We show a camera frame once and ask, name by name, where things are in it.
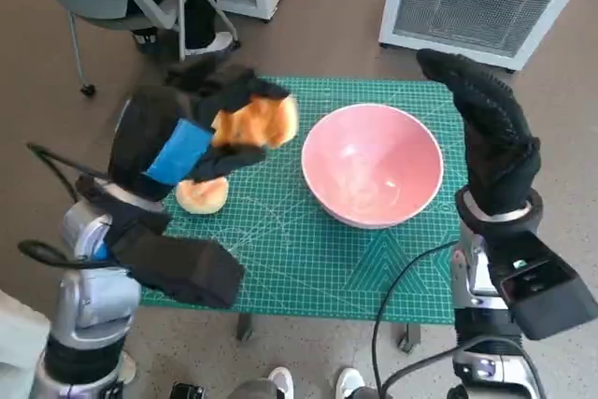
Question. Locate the round toy bun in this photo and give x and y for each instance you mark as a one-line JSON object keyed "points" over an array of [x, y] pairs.
{"points": [[203, 197]]}

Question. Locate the person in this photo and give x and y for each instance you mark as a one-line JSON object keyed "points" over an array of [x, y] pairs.
{"points": [[201, 20], [18, 347]]}

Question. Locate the green cutting mat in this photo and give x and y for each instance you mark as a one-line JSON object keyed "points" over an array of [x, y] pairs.
{"points": [[280, 254]]}

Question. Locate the pink bowl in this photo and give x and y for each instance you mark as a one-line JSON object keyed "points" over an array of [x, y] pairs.
{"points": [[374, 161]]}

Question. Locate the rectangular toasted toy bread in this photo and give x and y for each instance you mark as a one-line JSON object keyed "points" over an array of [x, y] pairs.
{"points": [[261, 123]]}

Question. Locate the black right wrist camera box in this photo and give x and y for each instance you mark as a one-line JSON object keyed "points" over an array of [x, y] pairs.
{"points": [[546, 296]]}

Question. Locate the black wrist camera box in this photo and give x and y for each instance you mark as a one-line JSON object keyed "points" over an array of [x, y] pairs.
{"points": [[546, 296], [187, 273]]}

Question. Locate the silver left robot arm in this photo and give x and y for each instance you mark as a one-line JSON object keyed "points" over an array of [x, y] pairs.
{"points": [[89, 287]]}

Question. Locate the white shoe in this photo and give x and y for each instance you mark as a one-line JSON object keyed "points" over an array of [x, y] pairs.
{"points": [[350, 382], [281, 382]]}

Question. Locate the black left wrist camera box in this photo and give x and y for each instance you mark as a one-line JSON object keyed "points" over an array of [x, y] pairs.
{"points": [[187, 273]]}

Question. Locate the large white mesh cabinet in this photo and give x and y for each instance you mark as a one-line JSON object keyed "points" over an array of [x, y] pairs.
{"points": [[476, 2]]}

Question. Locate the black knitted gloved right hand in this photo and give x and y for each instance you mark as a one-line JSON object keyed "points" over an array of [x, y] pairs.
{"points": [[500, 151]]}

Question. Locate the grey table leg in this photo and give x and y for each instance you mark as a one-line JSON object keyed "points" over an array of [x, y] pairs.
{"points": [[408, 336], [245, 326]]}

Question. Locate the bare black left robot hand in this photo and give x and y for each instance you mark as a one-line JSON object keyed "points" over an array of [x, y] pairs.
{"points": [[149, 132]]}

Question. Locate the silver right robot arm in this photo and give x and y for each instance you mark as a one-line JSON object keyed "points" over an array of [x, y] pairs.
{"points": [[467, 273]]}

